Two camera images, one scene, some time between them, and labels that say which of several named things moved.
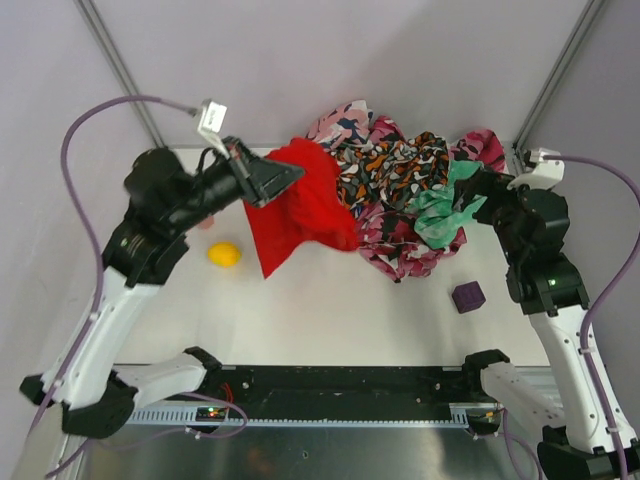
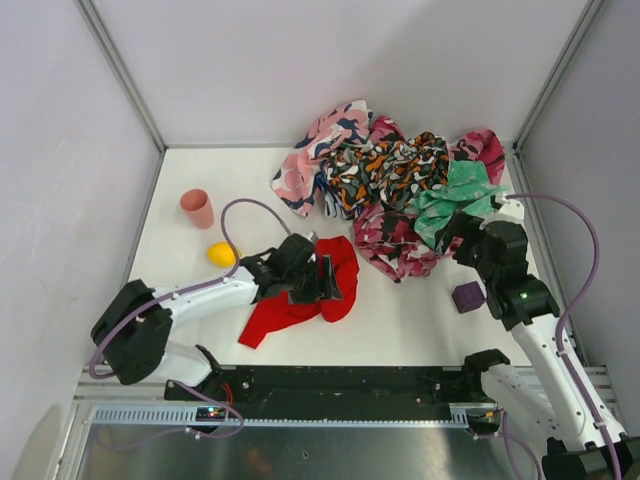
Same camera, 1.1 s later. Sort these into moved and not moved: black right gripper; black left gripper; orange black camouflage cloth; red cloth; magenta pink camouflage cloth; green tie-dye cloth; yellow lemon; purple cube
Moved: red cloth; black right gripper; black left gripper
Not moved: magenta pink camouflage cloth; yellow lemon; purple cube; green tie-dye cloth; orange black camouflage cloth
